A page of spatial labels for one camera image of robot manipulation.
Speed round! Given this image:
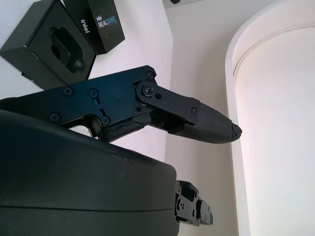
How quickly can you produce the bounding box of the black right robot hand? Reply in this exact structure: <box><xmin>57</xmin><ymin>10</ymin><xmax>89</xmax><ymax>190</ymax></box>
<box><xmin>0</xmin><ymin>65</ymin><xmax>243</xmax><ymax>236</ymax></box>

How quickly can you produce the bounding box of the black RealSense box lid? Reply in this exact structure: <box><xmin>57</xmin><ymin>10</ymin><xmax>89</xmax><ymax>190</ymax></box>
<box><xmin>63</xmin><ymin>0</ymin><xmax>126</xmax><ymax>55</ymax></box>

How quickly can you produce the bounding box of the white rounded panel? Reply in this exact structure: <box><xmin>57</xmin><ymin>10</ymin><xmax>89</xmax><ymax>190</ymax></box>
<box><xmin>225</xmin><ymin>0</ymin><xmax>315</xmax><ymax>236</ymax></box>

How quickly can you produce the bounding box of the black camera box base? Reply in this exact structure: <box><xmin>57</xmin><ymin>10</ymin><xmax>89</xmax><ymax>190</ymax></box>
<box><xmin>0</xmin><ymin>0</ymin><xmax>98</xmax><ymax>90</ymax></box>

